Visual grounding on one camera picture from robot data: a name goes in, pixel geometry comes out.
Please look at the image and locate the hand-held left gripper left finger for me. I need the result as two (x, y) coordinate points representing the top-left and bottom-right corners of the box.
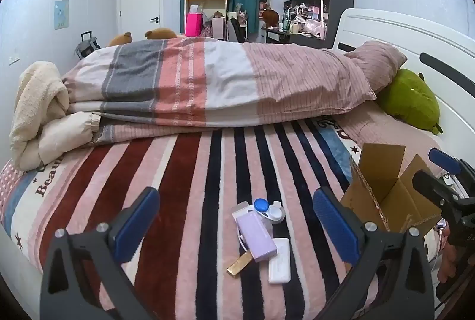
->
(40, 187), (161, 320)

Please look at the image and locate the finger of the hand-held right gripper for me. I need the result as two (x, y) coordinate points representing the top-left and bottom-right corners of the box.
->
(412, 169), (475, 217)
(428, 147), (475, 180)

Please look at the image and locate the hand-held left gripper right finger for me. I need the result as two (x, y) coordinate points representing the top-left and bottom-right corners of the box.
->
(313, 187), (435, 320)

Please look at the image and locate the brown cardboard box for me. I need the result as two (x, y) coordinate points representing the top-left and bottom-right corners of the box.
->
(339, 142), (444, 235)

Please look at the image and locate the clear tape roll white holder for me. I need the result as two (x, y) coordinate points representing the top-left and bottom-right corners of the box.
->
(265, 200), (286, 226)

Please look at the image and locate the person's right hand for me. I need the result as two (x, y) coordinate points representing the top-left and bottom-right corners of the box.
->
(437, 221), (461, 284)

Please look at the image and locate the white power bank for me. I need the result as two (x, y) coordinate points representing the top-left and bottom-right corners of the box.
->
(268, 237), (291, 284)

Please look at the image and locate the striped plush bed blanket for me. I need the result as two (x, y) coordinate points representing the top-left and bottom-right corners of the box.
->
(0, 118), (464, 320)

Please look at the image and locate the green plush toy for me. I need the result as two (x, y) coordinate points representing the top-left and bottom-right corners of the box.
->
(376, 68), (444, 135)

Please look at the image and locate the blue round case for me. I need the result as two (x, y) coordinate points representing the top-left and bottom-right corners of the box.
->
(253, 198), (271, 218)

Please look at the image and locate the pink striped pillow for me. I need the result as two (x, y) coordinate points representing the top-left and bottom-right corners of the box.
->
(336, 101), (446, 176)
(343, 40), (408, 94)

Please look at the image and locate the purple power bank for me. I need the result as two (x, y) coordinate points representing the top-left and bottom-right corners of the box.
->
(235, 212), (278, 264)

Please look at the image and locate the small white box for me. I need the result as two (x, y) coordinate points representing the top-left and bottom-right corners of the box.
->
(232, 201), (257, 222)

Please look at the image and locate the gold metal lighter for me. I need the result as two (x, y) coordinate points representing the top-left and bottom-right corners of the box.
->
(227, 251), (254, 278)

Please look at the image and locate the cream padded jacket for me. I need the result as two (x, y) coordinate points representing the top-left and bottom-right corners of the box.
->
(37, 111), (102, 167)

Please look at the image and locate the white bed headboard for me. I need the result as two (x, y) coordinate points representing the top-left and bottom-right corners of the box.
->
(332, 7), (475, 202)

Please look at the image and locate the folded striped quilt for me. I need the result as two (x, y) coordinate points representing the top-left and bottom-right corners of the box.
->
(61, 37), (377, 147)

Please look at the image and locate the cream fleece blanket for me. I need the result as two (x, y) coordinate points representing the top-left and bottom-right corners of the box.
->
(9, 61), (71, 172)

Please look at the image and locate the grey suitcase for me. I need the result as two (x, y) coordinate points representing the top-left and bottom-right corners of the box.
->
(74, 31), (102, 60)

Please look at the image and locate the brown teddy bear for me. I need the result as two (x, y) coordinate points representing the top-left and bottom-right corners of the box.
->
(107, 31), (133, 47)
(145, 28), (178, 40)

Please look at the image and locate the cluttered desk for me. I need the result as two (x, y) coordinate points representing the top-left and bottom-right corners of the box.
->
(261, 27), (297, 44)

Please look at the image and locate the pink gift bag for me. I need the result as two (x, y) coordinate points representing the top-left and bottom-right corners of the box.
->
(186, 13), (203, 37)

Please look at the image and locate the brown plush toy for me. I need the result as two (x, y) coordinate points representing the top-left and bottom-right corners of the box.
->
(263, 8), (280, 28)

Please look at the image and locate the white door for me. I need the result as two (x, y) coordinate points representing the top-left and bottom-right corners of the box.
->
(119, 0), (163, 42)

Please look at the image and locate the yellow white shelf unit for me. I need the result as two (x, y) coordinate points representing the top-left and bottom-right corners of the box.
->
(184, 0), (229, 36)

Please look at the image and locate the small blue wall poster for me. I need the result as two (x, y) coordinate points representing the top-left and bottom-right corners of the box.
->
(54, 0), (69, 30)

